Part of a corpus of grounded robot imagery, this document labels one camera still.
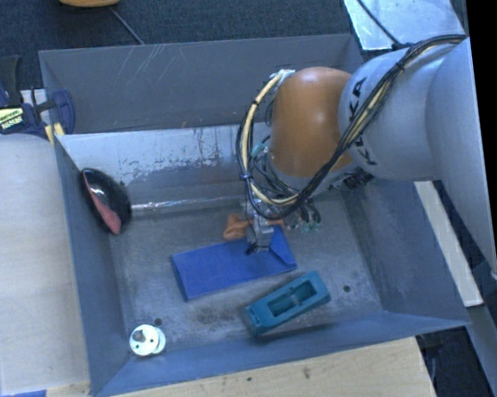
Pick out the small orange toy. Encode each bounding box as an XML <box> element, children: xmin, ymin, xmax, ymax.
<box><xmin>220</xmin><ymin>207</ymin><xmax>287</xmax><ymax>243</ymax></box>

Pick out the blue flat block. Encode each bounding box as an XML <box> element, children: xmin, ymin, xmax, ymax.
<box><xmin>167</xmin><ymin>223</ymin><xmax>301</xmax><ymax>303</ymax></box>

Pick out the teal hollow plastic box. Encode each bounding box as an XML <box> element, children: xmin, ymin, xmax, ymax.
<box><xmin>238</xmin><ymin>267</ymin><xmax>336</xmax><ymax>340</ymax></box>

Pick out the white round knob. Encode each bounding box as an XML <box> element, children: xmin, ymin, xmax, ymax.
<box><xmin>127</xmin><ymin>320</ymin><xmax>170</xmax><ymax>360</ymax></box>

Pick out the grey metal bin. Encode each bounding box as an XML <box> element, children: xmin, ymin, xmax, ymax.
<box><xmin>37</xmin><ymin>2</ymin><xmax>476</xmax><ymax>397</ymax></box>

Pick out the pale wood board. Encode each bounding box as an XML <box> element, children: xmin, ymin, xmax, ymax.
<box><xmin>0</xmin><ymin>126</ymin><xmax>94</xmax><ymax>397</ymax></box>

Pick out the black cylinder on white bracket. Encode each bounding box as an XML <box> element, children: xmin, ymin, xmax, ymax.
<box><xmin>328</xmin><ymin>167</ymin><xmax>377</xmax><ymax>194</ymax></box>

